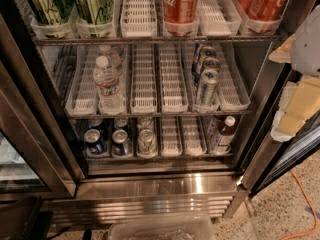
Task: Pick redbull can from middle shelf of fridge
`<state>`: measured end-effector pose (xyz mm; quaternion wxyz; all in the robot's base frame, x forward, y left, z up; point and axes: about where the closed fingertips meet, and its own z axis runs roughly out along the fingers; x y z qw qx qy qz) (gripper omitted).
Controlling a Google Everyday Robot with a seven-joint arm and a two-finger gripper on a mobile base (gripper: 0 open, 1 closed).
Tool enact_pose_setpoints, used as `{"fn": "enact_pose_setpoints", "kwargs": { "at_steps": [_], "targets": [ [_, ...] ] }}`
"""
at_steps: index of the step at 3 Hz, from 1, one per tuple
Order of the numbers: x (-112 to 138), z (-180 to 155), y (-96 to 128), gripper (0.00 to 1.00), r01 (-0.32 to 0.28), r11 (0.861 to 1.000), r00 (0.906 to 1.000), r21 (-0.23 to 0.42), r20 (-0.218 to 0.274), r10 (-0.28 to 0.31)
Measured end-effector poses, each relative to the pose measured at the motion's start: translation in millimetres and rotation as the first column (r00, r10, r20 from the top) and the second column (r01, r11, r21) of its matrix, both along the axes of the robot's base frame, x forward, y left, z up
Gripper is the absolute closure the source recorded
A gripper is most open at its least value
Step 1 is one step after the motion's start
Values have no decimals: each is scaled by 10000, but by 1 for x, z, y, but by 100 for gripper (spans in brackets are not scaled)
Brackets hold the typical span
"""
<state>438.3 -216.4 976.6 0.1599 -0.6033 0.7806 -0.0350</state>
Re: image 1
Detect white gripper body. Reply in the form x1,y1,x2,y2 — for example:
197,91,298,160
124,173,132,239
269,33,320,143

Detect silver redbull can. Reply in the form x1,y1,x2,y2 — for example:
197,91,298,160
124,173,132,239
192,43,216,74
196,69,219,106
194,57,221,84

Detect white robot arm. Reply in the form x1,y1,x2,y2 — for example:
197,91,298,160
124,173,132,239
269,6,320,142

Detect right front red cola can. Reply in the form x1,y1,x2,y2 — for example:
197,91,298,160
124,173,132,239
248,0,286,33

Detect clear tray under redbull cans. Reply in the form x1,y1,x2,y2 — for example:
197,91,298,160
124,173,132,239
182,44,221,113

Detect centre red cola can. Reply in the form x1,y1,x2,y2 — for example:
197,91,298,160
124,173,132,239
163,0,198,36

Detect rear silver soda can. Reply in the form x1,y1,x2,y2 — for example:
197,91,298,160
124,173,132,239
137,117,154,131

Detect silver soda can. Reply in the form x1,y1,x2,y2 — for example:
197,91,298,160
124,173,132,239
138,129,157,157
137,117,154,131

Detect front silver soda can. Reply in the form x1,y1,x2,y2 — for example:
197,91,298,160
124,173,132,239
138,129,157,157

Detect blue pepsi can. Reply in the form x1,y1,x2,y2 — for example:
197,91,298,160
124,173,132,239
112,130,132,157
114,118,130,134
84,129,106,155
88,118,108,140

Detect stainless steel fridge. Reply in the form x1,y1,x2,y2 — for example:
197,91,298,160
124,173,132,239
0,0,319,230

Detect rear left blue pepsi can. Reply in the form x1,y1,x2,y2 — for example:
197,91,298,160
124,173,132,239
88,118,108,140

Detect front left blue pepsi can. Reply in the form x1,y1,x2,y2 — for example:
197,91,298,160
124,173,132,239
84,129,106,155

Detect green tea can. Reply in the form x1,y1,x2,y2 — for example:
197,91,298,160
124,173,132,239
74,0,114,37
27,0,74,38

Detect left green tea can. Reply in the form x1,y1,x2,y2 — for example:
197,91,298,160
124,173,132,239
27,0,74,38

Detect brown drink bottle white cap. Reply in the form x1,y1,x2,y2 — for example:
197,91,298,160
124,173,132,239
212,116,236,154

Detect clear tray under water bottles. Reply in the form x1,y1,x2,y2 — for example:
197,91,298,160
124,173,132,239
93,45,125,115

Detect front clear water bottle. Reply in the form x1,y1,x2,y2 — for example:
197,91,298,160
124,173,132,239
93,55,124,115

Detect clear water bottle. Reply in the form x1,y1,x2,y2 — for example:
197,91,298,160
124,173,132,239
99,45,123,74
93,55,124,115

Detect rear clear water bottle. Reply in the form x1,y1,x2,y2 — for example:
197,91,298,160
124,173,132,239
99,45,123,74

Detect middle wire shelf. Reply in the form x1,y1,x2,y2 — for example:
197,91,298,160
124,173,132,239
68,110,253,120

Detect wire shelf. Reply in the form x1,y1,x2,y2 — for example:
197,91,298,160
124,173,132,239
33,35,284,46
68,110,253,120

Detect top wire shelf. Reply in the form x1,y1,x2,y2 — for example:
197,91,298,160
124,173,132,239
33,35,284,46

